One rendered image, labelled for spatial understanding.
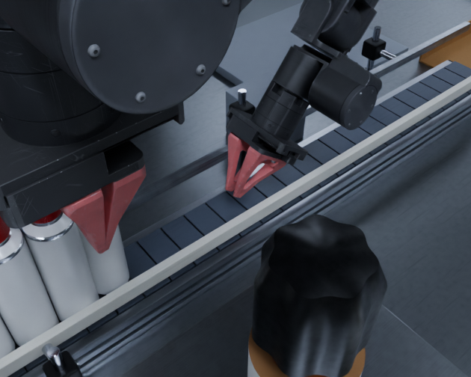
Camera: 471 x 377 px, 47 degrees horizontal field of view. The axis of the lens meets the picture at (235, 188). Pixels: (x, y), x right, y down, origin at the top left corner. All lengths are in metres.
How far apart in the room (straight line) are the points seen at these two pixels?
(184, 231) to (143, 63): 0.59
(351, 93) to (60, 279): 0.37
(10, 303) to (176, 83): 0.46
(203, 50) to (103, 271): 0.50
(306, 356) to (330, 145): 0.57
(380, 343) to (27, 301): 0.39
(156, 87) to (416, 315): 0.63
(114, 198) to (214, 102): 0.79
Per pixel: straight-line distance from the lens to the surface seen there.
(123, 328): 0.69
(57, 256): 0.57
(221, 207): 0.77
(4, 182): 0.24
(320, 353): 0.36
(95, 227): 0.30
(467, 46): 1.33
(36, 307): 0.62
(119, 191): 0.28
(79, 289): 0.62
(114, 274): 0.66
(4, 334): 0.65
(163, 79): 0.17
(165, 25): 0.16
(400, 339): 0.67
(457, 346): 0.75
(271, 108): 0.68
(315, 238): 0.34
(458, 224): 0.89
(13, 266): 0.56
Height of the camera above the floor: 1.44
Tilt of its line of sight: 44 degrees down
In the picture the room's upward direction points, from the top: straight up
